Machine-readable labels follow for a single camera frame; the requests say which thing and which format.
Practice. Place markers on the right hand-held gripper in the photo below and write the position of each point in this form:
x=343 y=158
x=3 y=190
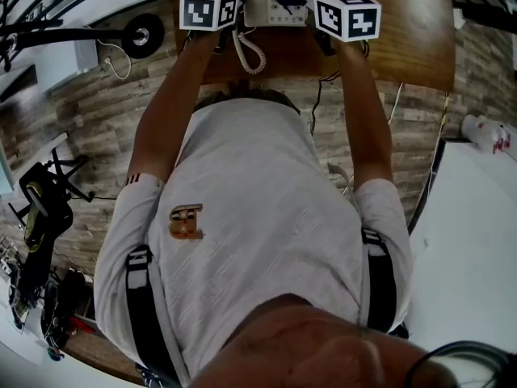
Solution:
x=351 y=18

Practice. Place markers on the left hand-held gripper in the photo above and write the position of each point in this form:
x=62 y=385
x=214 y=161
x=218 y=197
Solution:
x=202 y=12

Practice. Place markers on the beige telephone handset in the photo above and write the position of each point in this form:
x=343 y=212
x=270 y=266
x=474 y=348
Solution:
x=255 y=2

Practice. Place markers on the person's right forearm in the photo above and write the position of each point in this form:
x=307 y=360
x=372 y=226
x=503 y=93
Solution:
x=359 y=107

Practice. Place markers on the person's left forearm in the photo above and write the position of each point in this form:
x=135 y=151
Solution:
x=177 y=87

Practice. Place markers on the white desk telephone base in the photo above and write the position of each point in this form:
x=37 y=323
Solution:
x=288 y=14

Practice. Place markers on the person's white t-shirt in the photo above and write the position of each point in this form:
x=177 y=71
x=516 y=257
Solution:
x=250 y=176

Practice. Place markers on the white floor cabinet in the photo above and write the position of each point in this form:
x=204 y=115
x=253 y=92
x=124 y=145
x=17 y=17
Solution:
x=64 y=65

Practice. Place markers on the black folding stand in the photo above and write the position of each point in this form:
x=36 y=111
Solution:
x=60 y=168

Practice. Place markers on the black bag with yellow trim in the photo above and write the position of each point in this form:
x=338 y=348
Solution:
x=48 y=216

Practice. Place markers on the person's head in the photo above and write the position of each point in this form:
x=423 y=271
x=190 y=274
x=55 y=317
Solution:
x=307 y=346

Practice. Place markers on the black equipment bag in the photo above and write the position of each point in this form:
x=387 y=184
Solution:
x=54 y=309

